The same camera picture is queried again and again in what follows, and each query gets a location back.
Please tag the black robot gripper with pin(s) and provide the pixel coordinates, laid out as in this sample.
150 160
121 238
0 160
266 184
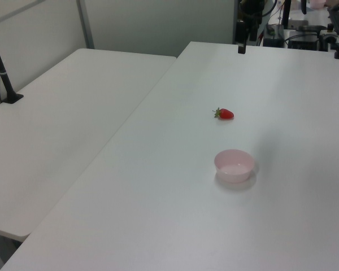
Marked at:
252 8

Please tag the red toy strawberry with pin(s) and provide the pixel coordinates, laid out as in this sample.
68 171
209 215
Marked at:
226 114

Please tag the pink plastic bowl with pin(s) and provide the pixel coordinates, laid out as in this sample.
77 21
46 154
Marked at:
234 165

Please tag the black equipment box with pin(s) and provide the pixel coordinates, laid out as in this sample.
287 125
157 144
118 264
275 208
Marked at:
275 36

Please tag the black vertical pole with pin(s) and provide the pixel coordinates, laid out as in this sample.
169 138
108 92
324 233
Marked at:
286 12

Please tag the black electronic device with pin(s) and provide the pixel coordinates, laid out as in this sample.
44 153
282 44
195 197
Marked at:
303 39

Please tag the dark keyboard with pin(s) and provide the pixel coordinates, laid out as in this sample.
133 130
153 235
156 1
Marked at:
338 19

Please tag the white side table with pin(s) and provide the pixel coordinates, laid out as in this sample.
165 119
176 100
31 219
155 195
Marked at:
59 127

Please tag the grey metal partition post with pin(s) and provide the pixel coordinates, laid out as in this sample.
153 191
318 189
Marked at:
86 24

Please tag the black camera stand pole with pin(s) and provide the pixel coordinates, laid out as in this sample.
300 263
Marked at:
1 70

